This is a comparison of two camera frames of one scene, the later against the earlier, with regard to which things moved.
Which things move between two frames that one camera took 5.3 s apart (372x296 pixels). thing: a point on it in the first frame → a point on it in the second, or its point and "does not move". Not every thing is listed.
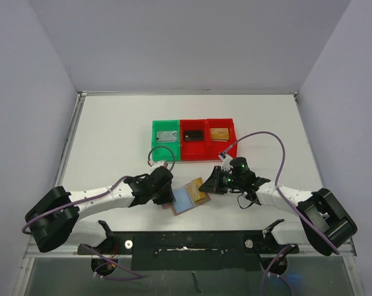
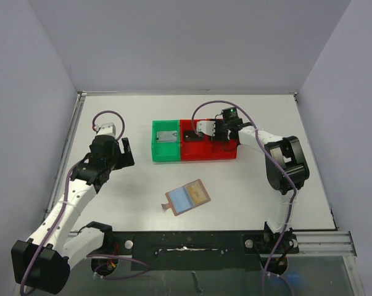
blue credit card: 182,200 does not move
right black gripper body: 218,180 → 219,131
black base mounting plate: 190,251 does not move
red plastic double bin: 204,139 does not move
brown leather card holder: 187,197 does not move
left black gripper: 162,191 → 118,155
